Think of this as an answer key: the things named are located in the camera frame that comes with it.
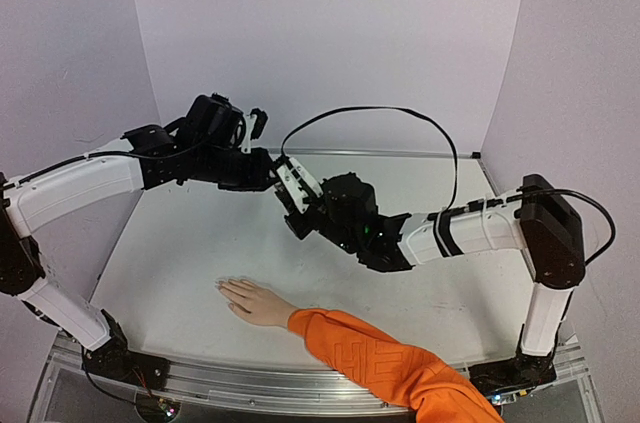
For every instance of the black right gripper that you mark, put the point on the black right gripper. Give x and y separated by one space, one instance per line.
309 217

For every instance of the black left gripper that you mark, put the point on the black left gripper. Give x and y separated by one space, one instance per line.
263 180

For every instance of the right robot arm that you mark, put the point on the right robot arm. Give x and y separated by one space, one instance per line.
534 219

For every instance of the orange sleeve forearm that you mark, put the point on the orange sleeve forearm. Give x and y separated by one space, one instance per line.
396 373

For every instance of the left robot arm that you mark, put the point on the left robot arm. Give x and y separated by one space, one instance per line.
45 214

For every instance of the mannequin hand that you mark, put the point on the mannequin hand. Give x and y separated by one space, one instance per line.
256 305

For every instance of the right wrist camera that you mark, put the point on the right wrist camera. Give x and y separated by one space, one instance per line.
297 181

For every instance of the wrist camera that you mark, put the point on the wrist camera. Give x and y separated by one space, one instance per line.
297 181
254 124

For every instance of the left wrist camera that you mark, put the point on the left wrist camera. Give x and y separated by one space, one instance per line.
254 124

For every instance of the aluminium table rail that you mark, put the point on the aluminium table rail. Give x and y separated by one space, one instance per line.
380 153

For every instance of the front aluminium frame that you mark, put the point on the front aluminium frame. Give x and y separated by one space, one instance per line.
221 393

